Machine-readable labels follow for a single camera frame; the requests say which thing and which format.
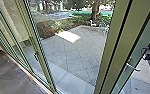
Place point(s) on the low brown green hedge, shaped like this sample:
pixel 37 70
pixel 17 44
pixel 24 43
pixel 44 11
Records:
pixel 61 28

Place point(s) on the white garden chair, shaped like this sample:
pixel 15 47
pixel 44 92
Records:
pixel 92 23

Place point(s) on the brown tree trunk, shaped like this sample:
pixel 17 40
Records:
pixel 95 10

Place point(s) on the green door frame post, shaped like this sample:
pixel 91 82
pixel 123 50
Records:
pixel 117 33

